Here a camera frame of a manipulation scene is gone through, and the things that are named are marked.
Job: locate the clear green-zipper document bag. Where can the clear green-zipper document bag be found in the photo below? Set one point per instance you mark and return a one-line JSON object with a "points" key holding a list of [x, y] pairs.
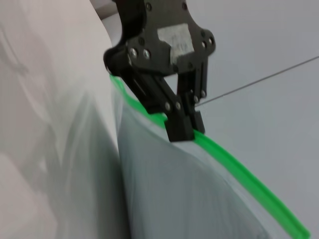
{"points": [[174, 186]]}

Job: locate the pale paper sheets inside bag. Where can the pale paper sheets inside bag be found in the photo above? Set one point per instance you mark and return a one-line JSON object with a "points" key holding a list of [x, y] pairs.
{"points": [[169, 194]]}

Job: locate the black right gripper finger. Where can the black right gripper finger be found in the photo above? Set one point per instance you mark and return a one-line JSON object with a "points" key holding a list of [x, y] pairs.
{"points": [[197, 117], [179, 127]]}

